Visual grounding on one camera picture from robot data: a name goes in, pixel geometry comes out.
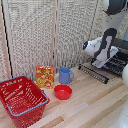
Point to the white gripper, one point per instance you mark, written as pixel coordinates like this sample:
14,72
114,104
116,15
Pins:
105,59

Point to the grey ribbed oven tray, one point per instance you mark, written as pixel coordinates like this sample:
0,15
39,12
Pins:
115,65

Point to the red plastic bowl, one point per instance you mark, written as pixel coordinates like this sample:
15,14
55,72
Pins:
63,92

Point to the white black Franka robot arm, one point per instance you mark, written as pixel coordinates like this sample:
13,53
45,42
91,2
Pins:
108,36

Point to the blue ceramic mug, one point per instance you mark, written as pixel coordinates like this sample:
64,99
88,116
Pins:
65,76

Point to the orange snack bag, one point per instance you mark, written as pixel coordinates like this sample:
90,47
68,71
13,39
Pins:
45,76

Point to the red plastic shopping basket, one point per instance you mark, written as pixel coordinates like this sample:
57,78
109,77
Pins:
21,100

